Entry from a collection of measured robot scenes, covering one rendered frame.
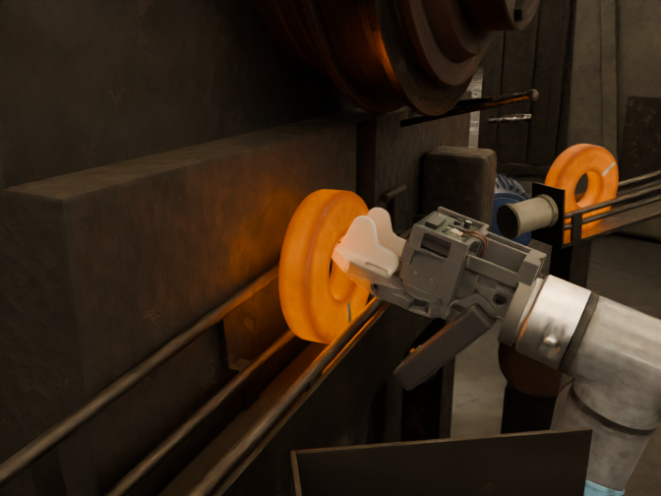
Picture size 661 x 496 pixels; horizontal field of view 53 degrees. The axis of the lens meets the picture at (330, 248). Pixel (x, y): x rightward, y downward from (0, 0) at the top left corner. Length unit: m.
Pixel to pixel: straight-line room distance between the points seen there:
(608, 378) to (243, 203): 0.35
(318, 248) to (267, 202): 0.08
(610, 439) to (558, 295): 0.13
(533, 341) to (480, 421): 1.27
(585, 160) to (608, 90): 2.26
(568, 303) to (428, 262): 0.12
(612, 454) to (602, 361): 0.08
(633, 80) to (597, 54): 0.21
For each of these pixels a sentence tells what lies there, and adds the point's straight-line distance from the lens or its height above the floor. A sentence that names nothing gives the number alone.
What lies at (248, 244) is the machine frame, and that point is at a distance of 0.64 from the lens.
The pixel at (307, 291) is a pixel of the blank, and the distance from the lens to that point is 0.62.
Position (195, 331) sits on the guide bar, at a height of 0.73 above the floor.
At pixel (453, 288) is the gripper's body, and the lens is 0.60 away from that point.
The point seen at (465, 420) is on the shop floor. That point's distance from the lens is 1.85.
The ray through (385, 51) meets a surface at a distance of 0.65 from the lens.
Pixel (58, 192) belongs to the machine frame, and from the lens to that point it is 0.48.
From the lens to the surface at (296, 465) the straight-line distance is 0.43.
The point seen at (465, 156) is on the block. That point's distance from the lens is 1.03.
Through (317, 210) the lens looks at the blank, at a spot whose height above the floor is 0.81.
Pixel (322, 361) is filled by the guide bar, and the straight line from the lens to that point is 0.61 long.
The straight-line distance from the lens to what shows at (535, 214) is 1.19.
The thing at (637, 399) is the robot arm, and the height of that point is 0.69.
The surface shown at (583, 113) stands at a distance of 3.58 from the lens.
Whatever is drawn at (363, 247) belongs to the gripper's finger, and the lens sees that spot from 0.64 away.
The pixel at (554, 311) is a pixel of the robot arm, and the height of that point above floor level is 0.75.
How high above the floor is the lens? 0.97
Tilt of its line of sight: 18 degrees down
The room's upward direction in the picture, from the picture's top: straight up
